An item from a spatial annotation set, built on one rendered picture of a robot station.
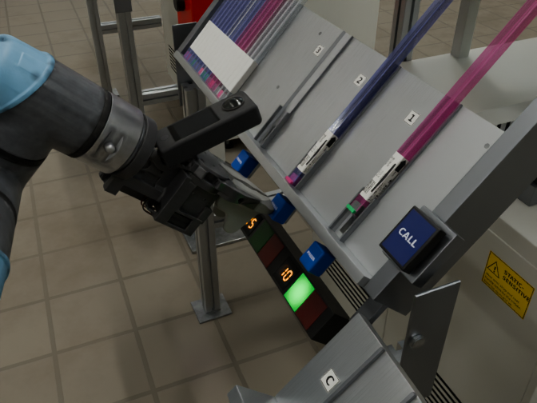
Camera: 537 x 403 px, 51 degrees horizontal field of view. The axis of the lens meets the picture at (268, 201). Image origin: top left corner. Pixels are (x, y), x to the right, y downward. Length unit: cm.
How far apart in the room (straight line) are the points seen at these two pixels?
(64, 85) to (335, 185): 32
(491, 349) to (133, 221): 123
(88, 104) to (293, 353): 102
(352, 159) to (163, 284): 105
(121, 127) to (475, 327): 68
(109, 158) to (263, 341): 97
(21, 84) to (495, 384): 83
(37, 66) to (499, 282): 70
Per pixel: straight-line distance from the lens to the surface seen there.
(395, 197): 61
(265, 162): 74
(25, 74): 54
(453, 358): 111
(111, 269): 172
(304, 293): 66
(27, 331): 162
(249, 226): 76
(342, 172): 67
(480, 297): 98
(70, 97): 55
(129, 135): 57
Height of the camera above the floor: 112
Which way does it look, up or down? 36 degrees down
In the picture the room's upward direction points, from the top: straight up
